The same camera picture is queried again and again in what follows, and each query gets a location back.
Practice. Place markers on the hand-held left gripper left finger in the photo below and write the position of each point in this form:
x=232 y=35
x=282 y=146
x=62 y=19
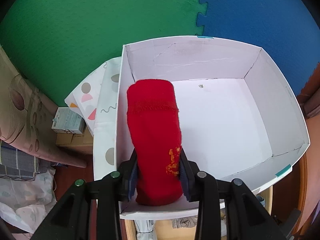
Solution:
x=132 y=180

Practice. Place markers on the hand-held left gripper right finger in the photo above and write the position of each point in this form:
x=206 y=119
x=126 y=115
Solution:
x=182 y=180

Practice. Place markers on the red sock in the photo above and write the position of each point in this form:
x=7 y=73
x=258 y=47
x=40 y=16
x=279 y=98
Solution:
x=152 y=130

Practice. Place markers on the white cardboard box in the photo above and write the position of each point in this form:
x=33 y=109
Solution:
x=225 y=120

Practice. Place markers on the brown cardboard box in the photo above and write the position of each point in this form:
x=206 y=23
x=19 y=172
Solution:
x=75 y=142

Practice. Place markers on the small pale green carton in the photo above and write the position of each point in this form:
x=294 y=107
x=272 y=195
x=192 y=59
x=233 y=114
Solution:
x=67 y=121

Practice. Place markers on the white plastic bag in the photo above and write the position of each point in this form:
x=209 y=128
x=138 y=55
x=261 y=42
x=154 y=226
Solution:
x=25 y=200

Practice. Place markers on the plaid cloth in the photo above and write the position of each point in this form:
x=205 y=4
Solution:
x=17 y=160

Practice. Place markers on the pink patterned cushion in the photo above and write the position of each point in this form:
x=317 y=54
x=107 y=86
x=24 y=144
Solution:
x=22 y=110

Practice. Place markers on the brown wooden furniture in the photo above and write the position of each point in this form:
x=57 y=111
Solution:
x=312 y=105

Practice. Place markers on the green foam mat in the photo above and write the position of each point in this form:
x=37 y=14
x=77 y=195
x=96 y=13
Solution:
x=87 y=30

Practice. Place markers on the blue foam mat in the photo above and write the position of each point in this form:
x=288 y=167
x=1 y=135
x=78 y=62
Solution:
x=262 y=12

